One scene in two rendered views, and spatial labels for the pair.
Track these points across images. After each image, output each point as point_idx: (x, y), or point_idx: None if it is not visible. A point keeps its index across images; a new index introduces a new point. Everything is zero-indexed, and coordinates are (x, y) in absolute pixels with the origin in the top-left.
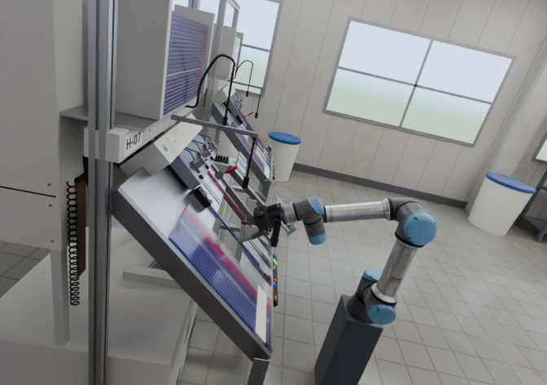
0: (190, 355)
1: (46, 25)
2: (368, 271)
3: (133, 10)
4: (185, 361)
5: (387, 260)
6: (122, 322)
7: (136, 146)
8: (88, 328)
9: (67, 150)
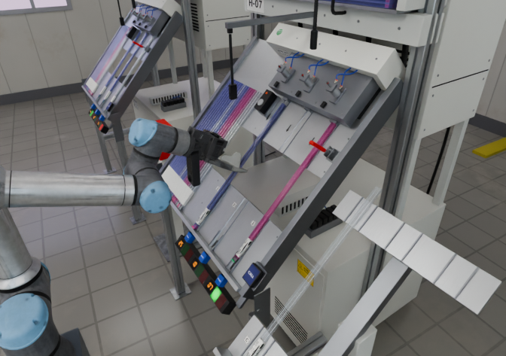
0: (285, 348)
1: None
2: (35, 308)
3: None
4: (282, 339)
5: (13, 223)
6: (275, 174)
7: (257, 10)
8: (286, 165)
9: None
